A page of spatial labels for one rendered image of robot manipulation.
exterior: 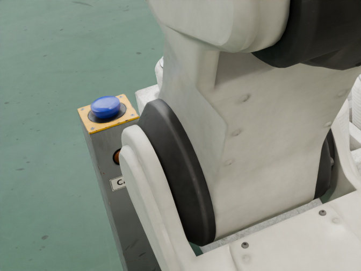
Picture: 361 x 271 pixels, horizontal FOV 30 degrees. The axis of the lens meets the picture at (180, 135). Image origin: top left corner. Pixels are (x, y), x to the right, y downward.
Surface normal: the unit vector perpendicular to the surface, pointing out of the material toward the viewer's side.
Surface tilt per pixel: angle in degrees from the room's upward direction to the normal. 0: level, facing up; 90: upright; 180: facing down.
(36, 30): 0
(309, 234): 10
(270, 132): 119
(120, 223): 90
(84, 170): 0
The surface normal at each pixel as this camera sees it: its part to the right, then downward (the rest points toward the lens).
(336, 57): -0.16, 0.95
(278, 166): 0.40, 0.71
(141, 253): 0.35, 0.48
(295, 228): -0.09, -0.72
